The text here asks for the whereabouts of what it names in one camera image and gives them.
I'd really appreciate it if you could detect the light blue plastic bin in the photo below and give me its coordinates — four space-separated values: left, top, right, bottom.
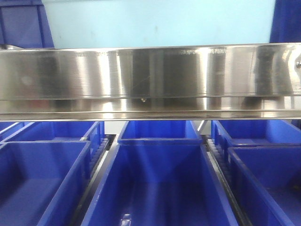
43 0 276 48

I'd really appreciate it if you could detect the dark blue bin rear centre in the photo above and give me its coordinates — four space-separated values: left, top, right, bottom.
118 120 202 145

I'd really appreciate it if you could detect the dark blue bin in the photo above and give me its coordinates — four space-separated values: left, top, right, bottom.
0 141 90 226
211 120 301 162
82 144 238 226
118 120 202 145
3 121 106 155
229 146 301 226
0 0 54 48
269 0 301 43

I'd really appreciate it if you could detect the dark blue bin lower centre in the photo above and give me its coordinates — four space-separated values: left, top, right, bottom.
82 144 238 226

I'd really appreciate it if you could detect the dark blue bin rear left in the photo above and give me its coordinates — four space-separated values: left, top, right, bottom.
3 121 106 155

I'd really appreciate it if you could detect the dark blue bin rear right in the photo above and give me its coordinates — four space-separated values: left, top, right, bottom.
211 120 301 162

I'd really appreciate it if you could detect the white roller track lower right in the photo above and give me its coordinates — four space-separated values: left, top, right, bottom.
207 139 232 185

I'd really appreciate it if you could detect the dark blue bin lower left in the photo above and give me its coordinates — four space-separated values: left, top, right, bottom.
0 141 90 226

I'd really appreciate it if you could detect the dark blue bin lower right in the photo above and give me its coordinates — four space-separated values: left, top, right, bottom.
229 146 301 226

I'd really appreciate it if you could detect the dark blue bin upper left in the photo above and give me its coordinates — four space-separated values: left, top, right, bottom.
0 0 54 48

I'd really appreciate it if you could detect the dark blue bin upper right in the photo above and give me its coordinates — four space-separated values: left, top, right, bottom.
269 0 301 43

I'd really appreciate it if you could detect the metal divider rail lower left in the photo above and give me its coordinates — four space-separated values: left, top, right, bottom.
69 134 119 226

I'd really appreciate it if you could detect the stainless steel shelf front rail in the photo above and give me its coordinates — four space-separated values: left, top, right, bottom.
0 43 301 121

